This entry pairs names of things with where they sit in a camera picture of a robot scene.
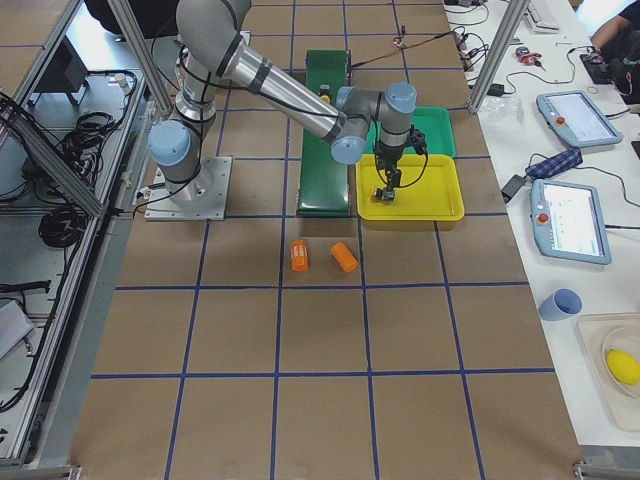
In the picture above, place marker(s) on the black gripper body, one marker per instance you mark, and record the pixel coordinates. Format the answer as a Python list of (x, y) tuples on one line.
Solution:
[(388, 158)]

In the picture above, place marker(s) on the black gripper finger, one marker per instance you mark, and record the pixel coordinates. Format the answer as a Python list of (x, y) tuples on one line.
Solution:
[(395, 178), (386, 175)]

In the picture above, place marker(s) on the yellow push button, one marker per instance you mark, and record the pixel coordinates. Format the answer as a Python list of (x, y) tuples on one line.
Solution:
[(386, 194), (325, 93)]

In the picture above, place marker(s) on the plain orange cylinder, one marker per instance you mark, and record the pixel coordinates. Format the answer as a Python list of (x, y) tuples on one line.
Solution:
[(344, 257)]

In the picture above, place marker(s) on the orange cylinder with 4680 label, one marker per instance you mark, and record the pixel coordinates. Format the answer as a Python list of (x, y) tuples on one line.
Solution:
[(299, 256)]

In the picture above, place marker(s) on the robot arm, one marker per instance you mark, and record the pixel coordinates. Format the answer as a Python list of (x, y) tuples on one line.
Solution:
[(219, 58)]

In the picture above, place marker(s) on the yellow plastic tray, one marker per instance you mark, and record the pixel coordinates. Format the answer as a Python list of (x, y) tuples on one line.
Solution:
[(435, 197)]

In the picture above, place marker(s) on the green plastic tray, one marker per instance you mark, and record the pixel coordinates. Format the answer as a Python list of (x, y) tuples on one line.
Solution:
[(435, 124)]

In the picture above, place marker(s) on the green conveyor belt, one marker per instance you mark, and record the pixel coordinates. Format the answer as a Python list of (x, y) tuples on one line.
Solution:
[(323, 184)]

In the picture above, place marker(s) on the black power adapter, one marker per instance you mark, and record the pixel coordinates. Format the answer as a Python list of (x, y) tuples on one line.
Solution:
[(512, 187)]

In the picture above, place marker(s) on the blue plaid pouch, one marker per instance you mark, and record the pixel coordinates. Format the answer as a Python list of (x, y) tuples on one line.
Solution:
[(551, 166)]

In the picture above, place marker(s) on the teach pendant near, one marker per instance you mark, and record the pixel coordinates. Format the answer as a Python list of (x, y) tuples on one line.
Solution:
[(568, 223)]

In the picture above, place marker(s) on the teach pendant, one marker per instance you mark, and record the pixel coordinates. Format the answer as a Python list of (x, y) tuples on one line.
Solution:
[(577, 120), (568, 223)]

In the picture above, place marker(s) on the teach pendant far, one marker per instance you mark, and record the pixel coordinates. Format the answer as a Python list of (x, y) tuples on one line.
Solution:
[(577, 120)]

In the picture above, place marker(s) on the blue plastic cup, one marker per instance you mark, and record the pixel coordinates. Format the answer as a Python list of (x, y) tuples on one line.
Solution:
[(561, 304)]

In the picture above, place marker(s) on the clear plastic container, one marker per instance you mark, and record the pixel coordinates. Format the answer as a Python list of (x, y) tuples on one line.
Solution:
[(611, 342)]

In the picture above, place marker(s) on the yellow lemon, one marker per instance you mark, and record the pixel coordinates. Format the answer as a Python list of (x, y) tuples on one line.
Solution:
[(623, 366)]

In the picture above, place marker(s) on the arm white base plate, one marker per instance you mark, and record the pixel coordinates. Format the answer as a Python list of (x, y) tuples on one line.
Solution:
[(204, 198)]

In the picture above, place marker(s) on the aluminium frame post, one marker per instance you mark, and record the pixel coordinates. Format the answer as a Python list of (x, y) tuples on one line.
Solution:
[(498, 47)]

